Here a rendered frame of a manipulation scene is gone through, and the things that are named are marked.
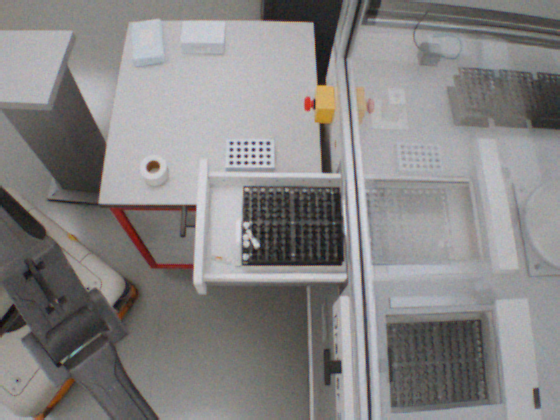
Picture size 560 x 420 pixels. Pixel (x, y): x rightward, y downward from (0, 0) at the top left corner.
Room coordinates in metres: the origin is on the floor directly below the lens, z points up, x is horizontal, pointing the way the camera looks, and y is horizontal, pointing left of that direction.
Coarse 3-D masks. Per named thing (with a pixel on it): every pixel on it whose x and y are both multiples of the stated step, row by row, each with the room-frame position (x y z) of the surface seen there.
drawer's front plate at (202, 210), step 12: (204, 168) 0.48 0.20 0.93; (204, 180) 0.45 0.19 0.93; (204, 192) 0.42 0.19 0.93; (204, 204) 0.39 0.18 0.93; (204, 216) 0.37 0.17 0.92; (204, 228) 0.34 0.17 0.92; (204, 240) 0.32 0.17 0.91; (204, 252) 0.29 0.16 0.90; (204, 264) 0.27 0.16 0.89; (204, 288) 0.22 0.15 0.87
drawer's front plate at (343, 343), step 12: (348, 300) 0.24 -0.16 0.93; (336, 312) 0.22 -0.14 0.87; (348, 312) 0.21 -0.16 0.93; (336, 324) 0.20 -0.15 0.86; (348, 324) 0.19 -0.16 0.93; (348, 336) 0.16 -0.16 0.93; (348, 348) 0.14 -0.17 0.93; (348, 360) 0.11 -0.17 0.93; (348, 372) 0.09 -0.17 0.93; (336, 384) 0.07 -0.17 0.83; (348, 384) 0.07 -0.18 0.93; (336, 396) 0.04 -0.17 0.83; (348, 396) 0.04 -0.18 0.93; (336, 408) 0.02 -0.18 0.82; (348, 408) 0.02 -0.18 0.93
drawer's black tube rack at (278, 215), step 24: (264, 192) 0.46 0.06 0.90; (288, 192) 0.47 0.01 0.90; (312, 192) 0.48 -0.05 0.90; (336, 192) 0.49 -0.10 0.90; (264, 216) 0.40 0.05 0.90; (288, 216) 0.41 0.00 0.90; (312, 216) 0.42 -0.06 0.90; (336, 216) 0.43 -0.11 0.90; (264, 240) 0.34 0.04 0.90; (288, 240) 0.36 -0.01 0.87; (312, 240) 0.36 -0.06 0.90; (336, 240) 0.38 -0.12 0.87; (264, 264) 0.30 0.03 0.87; (288, 264) 0.31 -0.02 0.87; (312, 264) 0.32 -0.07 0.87; (336, 264) 0.33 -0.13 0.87
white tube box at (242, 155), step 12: (228, 144) 0.62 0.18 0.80; (240, 144) 0.63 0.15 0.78; (252, 144) 0.64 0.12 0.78; (264, 144) 0.63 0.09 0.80; (228, 156) 0.58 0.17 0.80; (240, 156) 0.59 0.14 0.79; (252, 156) 0.60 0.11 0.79; (264, 156) 0.60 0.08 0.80; (228, 168) 0.55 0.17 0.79; (240, 168) 0.56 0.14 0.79; (252, 168) 0.56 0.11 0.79; (264, 168) 0.57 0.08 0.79
